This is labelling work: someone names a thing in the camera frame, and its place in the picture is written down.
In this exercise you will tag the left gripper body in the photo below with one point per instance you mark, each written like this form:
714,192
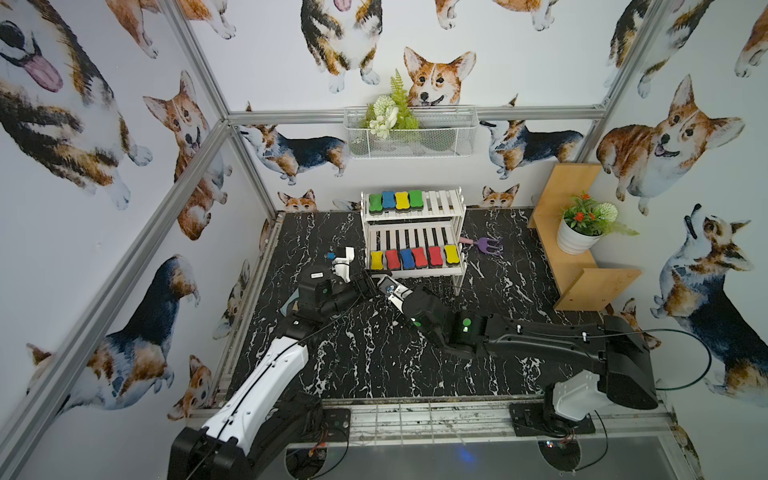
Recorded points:
360,285

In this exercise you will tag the yellow eraser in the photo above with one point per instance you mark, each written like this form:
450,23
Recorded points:
377,261
452,254
402,201

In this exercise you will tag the green eraser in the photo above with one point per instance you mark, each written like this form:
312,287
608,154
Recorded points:
416,199
375,203

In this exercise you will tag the potted plant white pot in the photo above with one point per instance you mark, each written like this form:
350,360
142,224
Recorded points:
585,221

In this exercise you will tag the artificial fern white flowers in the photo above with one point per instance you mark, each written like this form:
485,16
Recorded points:
390,114

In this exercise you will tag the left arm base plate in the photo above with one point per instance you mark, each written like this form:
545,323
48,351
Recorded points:
326,425

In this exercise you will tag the blue eraser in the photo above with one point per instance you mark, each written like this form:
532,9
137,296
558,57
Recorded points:
388,200
407,259
392,289

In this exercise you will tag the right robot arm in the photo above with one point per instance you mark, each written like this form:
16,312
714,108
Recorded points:
611,361

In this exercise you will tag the purple pink toy rake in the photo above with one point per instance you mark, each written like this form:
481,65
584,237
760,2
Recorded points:
486,245

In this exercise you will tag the teal dustpan with brush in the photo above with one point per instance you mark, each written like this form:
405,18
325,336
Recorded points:
290,305

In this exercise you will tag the white wire basket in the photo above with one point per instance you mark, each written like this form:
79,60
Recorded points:
432,132

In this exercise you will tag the white wooden shelf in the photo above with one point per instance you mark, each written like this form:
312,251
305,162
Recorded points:
439,223

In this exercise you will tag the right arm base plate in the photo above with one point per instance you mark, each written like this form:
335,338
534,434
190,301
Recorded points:
536,419

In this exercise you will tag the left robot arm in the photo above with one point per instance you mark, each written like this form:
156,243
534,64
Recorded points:
256,424

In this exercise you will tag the red eraser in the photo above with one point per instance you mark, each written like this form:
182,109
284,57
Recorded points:
393,260
435,256
420,257

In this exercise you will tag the wooden corner shelf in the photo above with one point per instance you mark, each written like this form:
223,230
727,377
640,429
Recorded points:
582,284

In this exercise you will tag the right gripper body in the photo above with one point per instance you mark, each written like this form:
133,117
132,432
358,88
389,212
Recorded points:
405,301

